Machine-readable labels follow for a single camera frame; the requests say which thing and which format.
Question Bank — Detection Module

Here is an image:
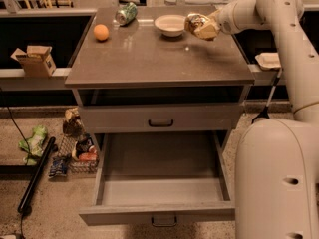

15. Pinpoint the open middle drawer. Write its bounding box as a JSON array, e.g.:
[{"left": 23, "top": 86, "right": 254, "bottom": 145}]
[{"left": 79, "top": 131, "right": 235, "bottom": 227}]

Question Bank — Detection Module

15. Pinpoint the brown snack bag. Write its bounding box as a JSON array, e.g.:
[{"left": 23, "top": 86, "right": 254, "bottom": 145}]
[{"left": 63, "top": 108, "right": 83, "bottom": 137}]

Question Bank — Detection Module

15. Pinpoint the green chip bag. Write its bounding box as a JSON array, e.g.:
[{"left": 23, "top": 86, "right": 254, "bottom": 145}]
[{"left": 18, "top": 125, "right": 48, "bottom": 165}]

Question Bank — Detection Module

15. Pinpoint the blue snack bag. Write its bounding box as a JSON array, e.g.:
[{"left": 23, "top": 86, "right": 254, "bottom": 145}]
[{"left": 49, "top": 157, "right": 68, "bottom": 178}]

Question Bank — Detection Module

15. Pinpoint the orange fruit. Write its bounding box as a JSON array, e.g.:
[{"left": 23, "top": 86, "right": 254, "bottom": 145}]
[{"left": 94, "top": 24, "right": 109, "bottom": 41}]

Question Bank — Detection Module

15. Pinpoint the grey drawer cabinet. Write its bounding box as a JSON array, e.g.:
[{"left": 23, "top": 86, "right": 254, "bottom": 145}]
[{"left": 64, "top": 5, "right": 256, "bottom": 227}]

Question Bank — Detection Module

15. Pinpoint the cardboard box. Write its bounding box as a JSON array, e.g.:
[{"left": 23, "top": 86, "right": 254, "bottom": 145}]
[{"left": 11, "top": 46, "right": 56, "bottom": 78}]

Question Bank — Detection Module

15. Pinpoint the wire basket with snacks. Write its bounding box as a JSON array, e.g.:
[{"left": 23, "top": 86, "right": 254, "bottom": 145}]
[{"left": 59, "top": 133, "right": 99, "bottom": 173}]

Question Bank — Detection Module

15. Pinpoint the white takeout container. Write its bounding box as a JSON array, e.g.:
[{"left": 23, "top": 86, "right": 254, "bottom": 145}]
[{"left": 255, "top": 53, "right": 281, "bottom": 71}]

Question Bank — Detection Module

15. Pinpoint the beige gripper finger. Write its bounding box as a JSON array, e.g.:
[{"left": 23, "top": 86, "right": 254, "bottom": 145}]
[
  {"left": 200, "top": 10, "right": 220, "bottom": 21},
  {"left": 193, "top": 23, "right": 220, "bottom": 41}
]

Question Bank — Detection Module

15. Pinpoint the reacher grabber tool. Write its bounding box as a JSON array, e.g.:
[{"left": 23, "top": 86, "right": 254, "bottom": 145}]
[{"left": 251, "top": 69, "right": 283, "bottom": 123}]

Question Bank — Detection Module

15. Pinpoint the green soda can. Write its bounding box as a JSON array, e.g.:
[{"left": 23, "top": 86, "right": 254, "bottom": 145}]
[{"left": 115, "top": 2, "right": 138, "bottom": 26}]

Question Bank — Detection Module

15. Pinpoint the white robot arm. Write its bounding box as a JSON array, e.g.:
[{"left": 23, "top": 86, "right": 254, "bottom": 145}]
[{"left": 193, "top": 0, "right": 319, "bottom": 239}]

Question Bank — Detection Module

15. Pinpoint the white bowl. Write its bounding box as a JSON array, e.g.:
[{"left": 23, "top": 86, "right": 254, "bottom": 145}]
[{"left": 154, "top": 15, "right": 185, "bottom": 37}]

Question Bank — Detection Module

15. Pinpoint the closed upper drawer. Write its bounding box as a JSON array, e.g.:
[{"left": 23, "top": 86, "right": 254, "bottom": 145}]
[{"left": 79, "top": 104, "right": 242, "bottom": 133}]

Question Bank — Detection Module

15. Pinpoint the black pole on floor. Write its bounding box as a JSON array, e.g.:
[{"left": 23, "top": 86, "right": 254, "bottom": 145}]
[{"left": 17, "top": 137, "right": 56, "bottom": 215}]

